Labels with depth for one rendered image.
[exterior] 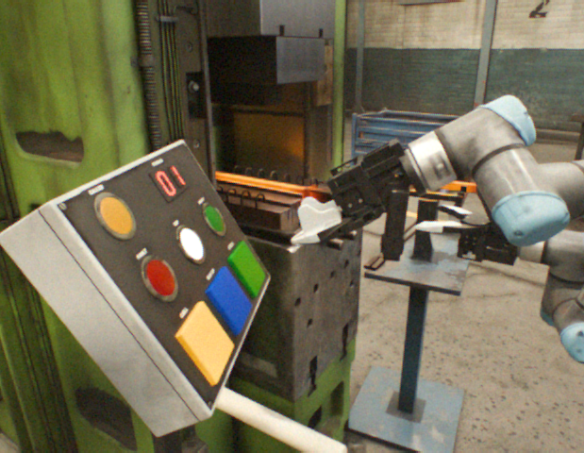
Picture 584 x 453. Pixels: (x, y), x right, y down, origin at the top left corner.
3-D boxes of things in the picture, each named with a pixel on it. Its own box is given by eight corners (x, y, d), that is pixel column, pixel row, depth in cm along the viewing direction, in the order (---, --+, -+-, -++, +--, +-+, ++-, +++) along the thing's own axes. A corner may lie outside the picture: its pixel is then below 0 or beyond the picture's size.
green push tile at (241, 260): (266, 275, 76) (242, 239, 75) (256, 297, 70) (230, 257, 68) (257, 279, 77) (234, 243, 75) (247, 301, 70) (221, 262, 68)
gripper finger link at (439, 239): (417, 253, 93) (460, 252, 94) (419, 226, 91) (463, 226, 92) (412, 247, 96) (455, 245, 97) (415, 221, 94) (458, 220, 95)
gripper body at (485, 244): (453, 257, 96) (513, 270, 90) (458, 219, 93) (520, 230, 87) (461, 244, 102) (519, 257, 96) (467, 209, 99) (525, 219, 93)
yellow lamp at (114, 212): (144, 230, 51) (140, 193, 50) (109, 243, 48) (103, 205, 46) (126, 226, 53) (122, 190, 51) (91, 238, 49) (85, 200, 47)
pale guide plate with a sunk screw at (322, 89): (332, 104, 141) (333, 45, 135) (317, 106, 134) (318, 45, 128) (325, 103, 142) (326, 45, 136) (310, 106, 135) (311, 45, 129)
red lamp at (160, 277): (186, 290, 53) (183, 257, 52) (156, 307, 50) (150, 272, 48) (168, 283, 55) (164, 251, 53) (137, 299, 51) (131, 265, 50)
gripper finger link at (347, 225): (317, 225, 68) (369, 199, 66) (323, 234, 69) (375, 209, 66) (314, 236, 64) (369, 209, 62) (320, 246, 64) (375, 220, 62)
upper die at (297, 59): (324, 80, 111) (325, 39, 108) (277, 84, 96) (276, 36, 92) (200, 76, 132) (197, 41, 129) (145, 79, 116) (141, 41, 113)
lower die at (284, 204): (322, 215, 124) (323, 185, 121) (280, 239, 108) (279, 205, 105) (208, 192, 145) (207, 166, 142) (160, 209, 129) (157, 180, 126)
